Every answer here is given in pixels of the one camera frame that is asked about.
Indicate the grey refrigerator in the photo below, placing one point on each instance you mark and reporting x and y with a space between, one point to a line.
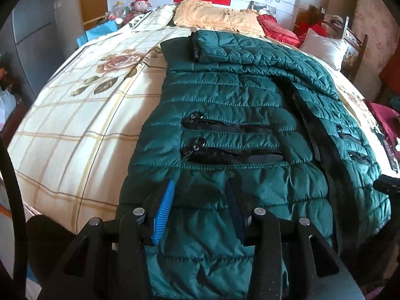
37 37

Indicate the white satin pillow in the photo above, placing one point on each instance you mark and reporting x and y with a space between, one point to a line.
330 50

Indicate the wooden chair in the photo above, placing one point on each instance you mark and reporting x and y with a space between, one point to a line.
339 29

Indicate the white plastic bag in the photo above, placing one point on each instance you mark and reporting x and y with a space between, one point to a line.
7 106

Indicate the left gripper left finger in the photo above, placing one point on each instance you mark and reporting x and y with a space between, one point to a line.
157 208

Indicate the red heart-shaped cushion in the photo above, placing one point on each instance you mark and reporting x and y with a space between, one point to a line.
273 30

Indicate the blue paper bag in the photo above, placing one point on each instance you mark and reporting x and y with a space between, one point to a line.
97 31

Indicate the framed photo behind pillows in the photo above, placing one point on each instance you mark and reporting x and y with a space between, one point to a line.
263 8

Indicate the peach ruffled pillow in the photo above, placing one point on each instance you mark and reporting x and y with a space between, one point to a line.
204 15

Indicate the dark green quilted puffer jacket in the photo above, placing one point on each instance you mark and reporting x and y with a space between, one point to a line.
238 107

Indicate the dark red velvet cloth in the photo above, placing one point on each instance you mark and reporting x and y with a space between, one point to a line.
388 119

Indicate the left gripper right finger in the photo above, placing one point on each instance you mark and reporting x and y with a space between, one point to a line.
240 206

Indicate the floral cream bed quilt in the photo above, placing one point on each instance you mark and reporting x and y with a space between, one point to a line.
71 151

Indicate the pink pig plush toy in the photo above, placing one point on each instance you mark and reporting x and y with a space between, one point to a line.
140 6

